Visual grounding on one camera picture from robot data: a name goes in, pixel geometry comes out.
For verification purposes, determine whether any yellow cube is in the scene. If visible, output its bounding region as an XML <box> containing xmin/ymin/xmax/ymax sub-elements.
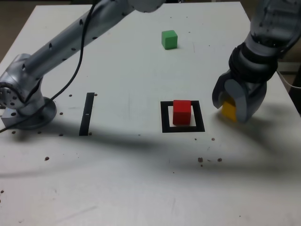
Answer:
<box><xmin>221</xmin><ymin>93</ymin><xmax>237</xmax><ymax>122</ymax></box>

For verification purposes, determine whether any green cube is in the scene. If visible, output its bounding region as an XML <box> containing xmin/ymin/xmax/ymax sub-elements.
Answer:
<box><xmin>161</xmin><ymin>30</ymin><xmax>178</xmax><ymax>50</ymax></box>

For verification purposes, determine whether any red cube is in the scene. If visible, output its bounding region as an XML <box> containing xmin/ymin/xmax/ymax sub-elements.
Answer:
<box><xmin>173</xmin><ymin>99</ymin><xmax>191</xmax><ymax>126</ymax></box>

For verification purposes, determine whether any black tape strip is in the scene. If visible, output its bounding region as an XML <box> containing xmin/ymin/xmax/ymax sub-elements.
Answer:
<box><xmin>79</xmin><ymin>92</ymin><xmax>95</xmax><ymax>137</ymax></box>

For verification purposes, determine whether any black tape square outline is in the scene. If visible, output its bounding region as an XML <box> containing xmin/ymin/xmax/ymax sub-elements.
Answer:
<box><xmin>160</xmin><ymin>100</ymin><xmax>206</xmax><ymax>133</ymax></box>

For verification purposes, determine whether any black background box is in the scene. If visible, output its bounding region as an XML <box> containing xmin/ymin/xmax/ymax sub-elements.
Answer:
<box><xmin>278</xmin><ymin>61</ymin><xmax>301</xmax><ymax>73</ymax></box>

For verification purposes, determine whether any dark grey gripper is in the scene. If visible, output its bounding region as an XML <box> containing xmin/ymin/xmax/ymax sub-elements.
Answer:
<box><xmin>211</xmin><ymin>70</ymin><xmax>268</xmax><ymax>124</ymax></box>

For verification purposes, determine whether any white background cable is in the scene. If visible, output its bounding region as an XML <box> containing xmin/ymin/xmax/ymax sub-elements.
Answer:
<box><xmin>277</xmin><ymin>69</ymin><xmax>301</xmax><ymax>89</ymax></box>

